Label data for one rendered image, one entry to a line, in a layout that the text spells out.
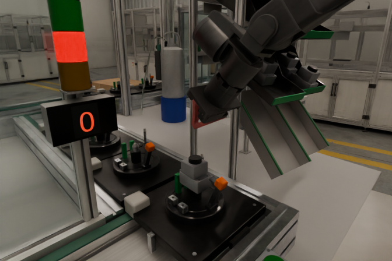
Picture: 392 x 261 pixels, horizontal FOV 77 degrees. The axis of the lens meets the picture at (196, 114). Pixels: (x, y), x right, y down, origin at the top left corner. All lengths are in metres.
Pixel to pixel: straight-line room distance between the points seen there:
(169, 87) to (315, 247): 1.06
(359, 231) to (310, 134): 0.31
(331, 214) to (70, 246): 0.68
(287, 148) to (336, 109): 3.72
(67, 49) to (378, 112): 4.29
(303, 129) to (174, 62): 0.82
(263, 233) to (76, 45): 0.52
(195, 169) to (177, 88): 0.96
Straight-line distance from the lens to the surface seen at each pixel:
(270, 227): 0.62
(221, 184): 0.52
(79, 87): 0.48
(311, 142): 0.93
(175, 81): 1.45
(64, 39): 0.48
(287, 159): 0.78
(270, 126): 0.80
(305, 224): 0.80
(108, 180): 0.75
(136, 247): 0.62
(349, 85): 4.41
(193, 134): 0.84
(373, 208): 0.96
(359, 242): 0.81
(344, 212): 0.90
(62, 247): 0.62
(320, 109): 4.53
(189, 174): 0.56
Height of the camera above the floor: 1.35
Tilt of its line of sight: 17 degrees down
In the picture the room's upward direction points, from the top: straight up
